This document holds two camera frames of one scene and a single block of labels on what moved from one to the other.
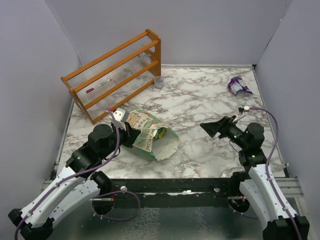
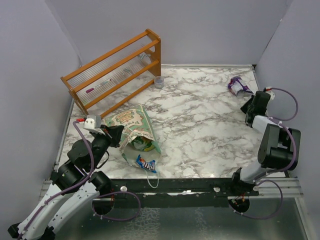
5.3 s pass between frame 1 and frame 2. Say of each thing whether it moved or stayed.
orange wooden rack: stayed
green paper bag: moved
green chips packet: moved
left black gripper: moved
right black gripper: moved
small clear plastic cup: stayed
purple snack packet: stayed
